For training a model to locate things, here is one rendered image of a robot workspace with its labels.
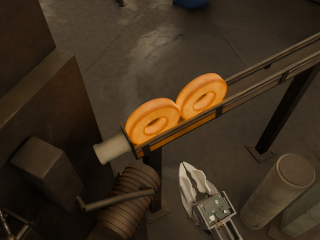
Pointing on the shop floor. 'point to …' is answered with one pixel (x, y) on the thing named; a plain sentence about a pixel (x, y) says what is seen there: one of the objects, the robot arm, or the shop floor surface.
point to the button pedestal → (297, 217)
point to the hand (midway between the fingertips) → (183, 167)
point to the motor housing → (149, 176)
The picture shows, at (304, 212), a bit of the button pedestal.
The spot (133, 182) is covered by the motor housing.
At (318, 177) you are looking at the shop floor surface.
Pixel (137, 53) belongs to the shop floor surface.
